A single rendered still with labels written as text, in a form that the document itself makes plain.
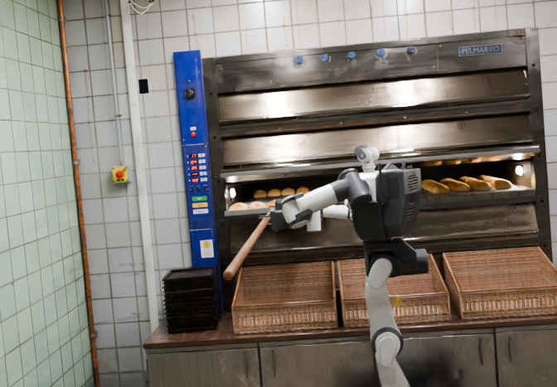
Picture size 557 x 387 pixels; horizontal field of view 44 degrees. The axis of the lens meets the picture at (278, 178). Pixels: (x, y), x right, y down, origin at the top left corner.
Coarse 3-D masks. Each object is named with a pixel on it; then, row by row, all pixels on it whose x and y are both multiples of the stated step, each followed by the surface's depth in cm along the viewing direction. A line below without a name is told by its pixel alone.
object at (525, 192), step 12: (480, 192) 402; (492, 192) 396; (504, 192) 396; (516, 192) 395; (528, 192) 395; (336, 204) 404; (420, 204) 399; (228, 216) 407; (240, 216) 407; (252, 216) 406
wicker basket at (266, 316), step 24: (288, 264) 403; (312, 264) 402; (240, 288) 394; (288, 288) 401; (312, 288) 399; (240, 312) 360; (264, 312) 359; (288, 312) 358; (312, 312) 357; (336, 312) 356
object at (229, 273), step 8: (264, 224) 306; (256, 232) 276; (248, 240) 254; (256, 240) 267; (248, 248) 240; (240, 256) 222; (232, 264) 206; (240, 264) 216; (224, 272) 198; (232, 272) 198
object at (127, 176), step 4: (112, 168) 403; (116, 168) 403; (120, 168) 403; (128, 168) 404; (112, 172) 403; (116, 172) 403; (124, 172) 403; (128, 172) 404; (112, 176) 404; (124, 176) 403; (128, 176) 403; (116, 180) 403; (120, 180) 403; (124, 180) 403; (128, 180) 403; (132, 180) 409
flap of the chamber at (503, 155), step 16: (384, 160) 385; (400, 160) 384; (416, 160) 383; (432, 160) 383; (448, 160) 386; (464, 160) 390; (480, 160) 393; (496, 160) 397; (224, 176) 391; (240, 176) 392; (256, 176) 395; (272, 176) 399; (288, 176) 403; (304, 176) 407
